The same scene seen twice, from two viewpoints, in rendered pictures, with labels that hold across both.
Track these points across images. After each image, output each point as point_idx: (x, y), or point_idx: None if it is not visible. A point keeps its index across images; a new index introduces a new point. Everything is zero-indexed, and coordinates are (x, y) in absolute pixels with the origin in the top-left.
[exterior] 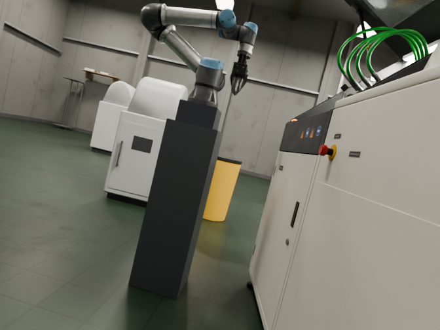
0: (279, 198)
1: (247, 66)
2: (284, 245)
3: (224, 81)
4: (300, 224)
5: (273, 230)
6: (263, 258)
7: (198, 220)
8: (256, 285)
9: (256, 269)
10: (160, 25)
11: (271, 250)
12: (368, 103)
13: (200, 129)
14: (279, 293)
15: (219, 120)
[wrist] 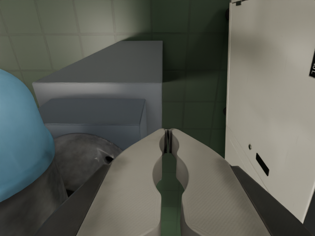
0: (274, 90)
1: None
2: (248, 137)
3: (43, 211)
4: (258, 178)
5: (253, 88)
6: (239, 67)
7: (162, 89)
8: (230, 63)
9: (233, 45)
10: None
11: (244, 95)
12: None
13: None
14: (236, 136)
15: (143, 130)
